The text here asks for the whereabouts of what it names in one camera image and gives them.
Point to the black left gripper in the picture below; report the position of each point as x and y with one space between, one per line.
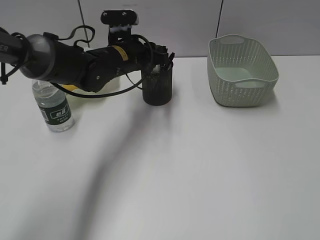
121 58

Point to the clear water bottle green label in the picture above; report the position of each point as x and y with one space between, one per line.
53 105

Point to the black marker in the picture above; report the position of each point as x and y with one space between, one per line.
169 62

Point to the yellow mango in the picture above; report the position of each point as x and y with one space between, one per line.
70 88

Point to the white eraser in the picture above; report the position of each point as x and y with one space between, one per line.
156 69

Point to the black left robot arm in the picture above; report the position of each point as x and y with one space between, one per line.
46 58

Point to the translucent green wavy plate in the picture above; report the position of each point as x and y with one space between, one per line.
110 87

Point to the black mesh pen holder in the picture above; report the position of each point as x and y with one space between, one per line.
157 87

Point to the pale green plastic basket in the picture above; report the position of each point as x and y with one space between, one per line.
241 72

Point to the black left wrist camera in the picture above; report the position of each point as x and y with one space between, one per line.
120 22

